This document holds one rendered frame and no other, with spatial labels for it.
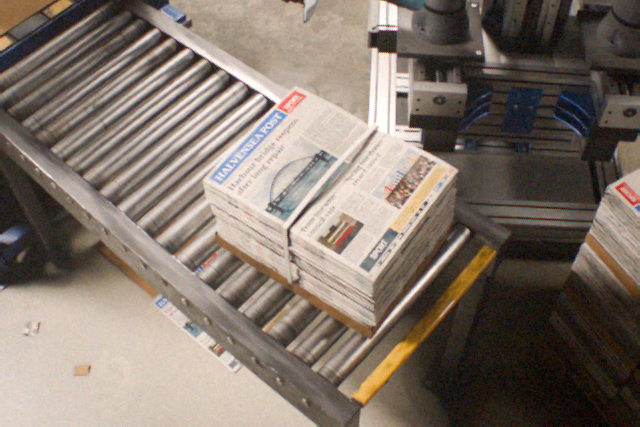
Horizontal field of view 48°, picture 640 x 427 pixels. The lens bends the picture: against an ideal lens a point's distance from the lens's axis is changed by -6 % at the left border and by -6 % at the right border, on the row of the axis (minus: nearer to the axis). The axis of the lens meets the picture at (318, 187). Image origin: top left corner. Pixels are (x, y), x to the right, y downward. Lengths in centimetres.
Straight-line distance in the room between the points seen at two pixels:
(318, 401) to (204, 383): 95
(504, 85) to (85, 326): 147
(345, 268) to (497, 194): 121
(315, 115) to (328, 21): 182
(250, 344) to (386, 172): 41
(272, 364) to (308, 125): 45
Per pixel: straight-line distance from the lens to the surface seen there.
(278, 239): 137
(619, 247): 181
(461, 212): 164
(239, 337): 148
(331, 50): 313
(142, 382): 236
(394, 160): 141
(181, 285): 155
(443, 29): 193
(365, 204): 134
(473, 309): 184
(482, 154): 252
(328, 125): 146
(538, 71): 209
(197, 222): 164
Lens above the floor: 212
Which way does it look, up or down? 53 degrees down
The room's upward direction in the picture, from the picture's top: 2 degrees counter-clockwise
